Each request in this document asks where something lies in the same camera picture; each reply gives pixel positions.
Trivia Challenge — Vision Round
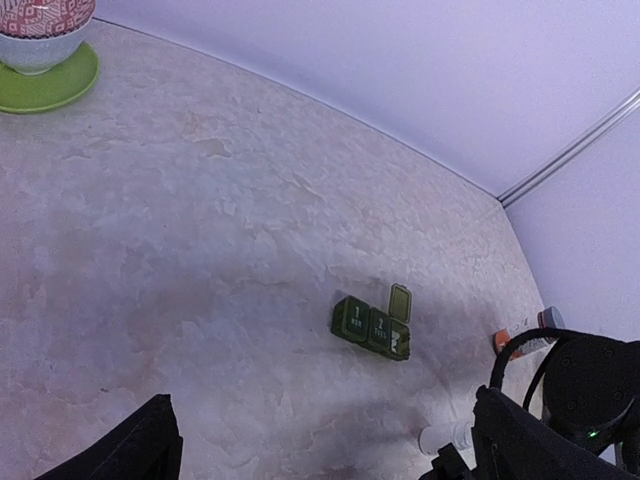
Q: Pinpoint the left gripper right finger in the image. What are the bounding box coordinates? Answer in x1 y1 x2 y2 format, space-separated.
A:
472 386 634 480

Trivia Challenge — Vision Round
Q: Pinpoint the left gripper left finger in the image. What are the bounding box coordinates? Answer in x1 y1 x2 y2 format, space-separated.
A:
39 394 183 480

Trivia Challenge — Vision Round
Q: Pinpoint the small white pill bottle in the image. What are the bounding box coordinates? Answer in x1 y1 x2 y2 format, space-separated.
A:
418 420 473 455

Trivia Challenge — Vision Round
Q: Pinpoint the green weekly pill organizer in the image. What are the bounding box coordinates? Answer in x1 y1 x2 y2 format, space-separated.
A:
330 283 413 361

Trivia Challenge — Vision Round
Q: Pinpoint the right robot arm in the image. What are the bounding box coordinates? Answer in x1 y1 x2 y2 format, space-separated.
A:
424 328 639 479

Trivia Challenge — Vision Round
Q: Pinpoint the orange pill bottle grey cap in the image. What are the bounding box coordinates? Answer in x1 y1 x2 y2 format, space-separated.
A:
493 305 565 359

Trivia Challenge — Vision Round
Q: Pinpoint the lime green plate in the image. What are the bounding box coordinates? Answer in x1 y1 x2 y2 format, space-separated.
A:
1 42 100 114

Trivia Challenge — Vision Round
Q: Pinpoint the red patterned white bowl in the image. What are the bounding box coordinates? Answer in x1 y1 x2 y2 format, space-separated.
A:
1 0 96 76

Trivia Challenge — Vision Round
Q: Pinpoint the right aluminium frame post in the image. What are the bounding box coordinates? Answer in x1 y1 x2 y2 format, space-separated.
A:
497 88 639 209

